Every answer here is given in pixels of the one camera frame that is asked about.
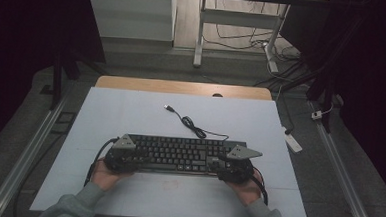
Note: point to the person's left hand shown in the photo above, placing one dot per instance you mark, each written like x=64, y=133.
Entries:
x=105, y=177

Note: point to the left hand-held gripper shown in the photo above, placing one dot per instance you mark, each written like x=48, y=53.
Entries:
x=124, y=143

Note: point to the white power strip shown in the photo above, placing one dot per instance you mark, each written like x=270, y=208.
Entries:
x=294, y=144

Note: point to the white cabinet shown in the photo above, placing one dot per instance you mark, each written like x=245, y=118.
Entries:
x=132, y=15

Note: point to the person's right hand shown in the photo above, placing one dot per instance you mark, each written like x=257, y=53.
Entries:
x=248, y=191

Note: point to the white table mat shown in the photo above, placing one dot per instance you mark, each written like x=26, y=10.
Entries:
x=130, y=112

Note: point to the black floor plate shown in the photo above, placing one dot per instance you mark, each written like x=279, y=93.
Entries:
x=66, y=117

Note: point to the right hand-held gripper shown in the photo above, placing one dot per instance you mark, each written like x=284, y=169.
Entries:
x=242, y=152

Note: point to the small white adapter box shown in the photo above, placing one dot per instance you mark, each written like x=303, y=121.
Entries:
x=316, y=115

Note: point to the black metal stand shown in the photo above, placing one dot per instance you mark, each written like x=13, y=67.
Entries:
x=328, y=95
x=57, y=81

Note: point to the white desk frame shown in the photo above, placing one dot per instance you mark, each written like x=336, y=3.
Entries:
x=198, y=38

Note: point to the aluminium floor rail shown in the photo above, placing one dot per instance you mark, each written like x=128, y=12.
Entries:
x=344, y=176
x=28, y=160

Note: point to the black keyboard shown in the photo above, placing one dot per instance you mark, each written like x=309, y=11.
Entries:
x=178, y=154

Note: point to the dark curtain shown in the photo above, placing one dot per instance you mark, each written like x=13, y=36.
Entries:
x=372, y=81
x=24, y=46

